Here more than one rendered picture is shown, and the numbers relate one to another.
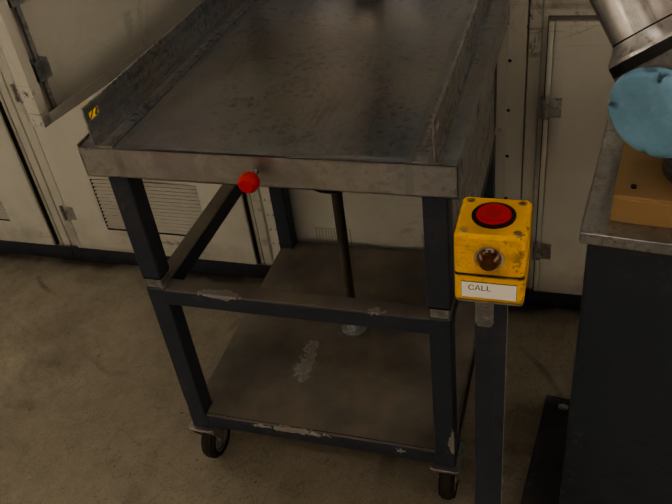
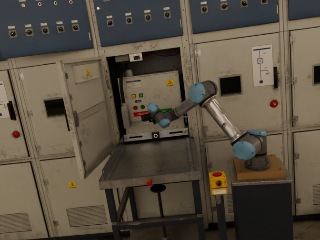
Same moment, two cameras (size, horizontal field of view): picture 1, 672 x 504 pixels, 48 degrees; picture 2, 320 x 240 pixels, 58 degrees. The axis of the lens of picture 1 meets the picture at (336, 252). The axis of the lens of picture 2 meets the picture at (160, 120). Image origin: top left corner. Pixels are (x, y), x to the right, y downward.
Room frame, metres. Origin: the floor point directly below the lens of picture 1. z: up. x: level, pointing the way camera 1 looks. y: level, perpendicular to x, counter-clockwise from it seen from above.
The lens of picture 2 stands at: (-0.57, 0.45, 1.55)
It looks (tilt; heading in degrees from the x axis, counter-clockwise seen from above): 13 degrees down; 344
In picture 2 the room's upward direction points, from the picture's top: 8 degrees counter-clockwise
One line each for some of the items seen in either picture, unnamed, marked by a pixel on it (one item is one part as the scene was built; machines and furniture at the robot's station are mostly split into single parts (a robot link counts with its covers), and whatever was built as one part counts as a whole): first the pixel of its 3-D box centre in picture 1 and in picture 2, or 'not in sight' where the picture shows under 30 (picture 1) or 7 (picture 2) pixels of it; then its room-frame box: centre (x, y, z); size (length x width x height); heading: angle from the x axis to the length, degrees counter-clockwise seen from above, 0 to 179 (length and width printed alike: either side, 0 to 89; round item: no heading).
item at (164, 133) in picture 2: not in sight; (155, 134); (1.69, -0.16, 0.89); 0.54 x 0.05 x 0.06; 69
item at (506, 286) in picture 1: (493, 250); (217, 183); (0.69, -0.18, 0.85); 0.08 x 0.08 x 0.10; 69
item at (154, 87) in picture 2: not in sight; (151, 105); (1.68, -0.15, 1.15); 0.48 x 0.01 x 0.48; 69
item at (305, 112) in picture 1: (320, 74); (153, 159); (1.32, -0.02, 0.82); 0.68 x 0.62 x 0.06; 159
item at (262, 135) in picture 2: not in sight; (255, 140); (0.86, -0.55, 0.96); 0.13 x 0.12 x 0.14; 122
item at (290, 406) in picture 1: (341, 230); (160, 205); (1.32, -0.02, 0.46); 0.64 x 0.58 x 0.66; 159
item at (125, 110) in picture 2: not in sight; (125, 116); (1.69, 0.07, 1.09); 0.08 x 0.05 x 0.17; 159
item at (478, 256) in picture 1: (488, 262); (219, 184); (0.65, -0.17, 0.87); 0.03 x 0.01 x 0.03; 69
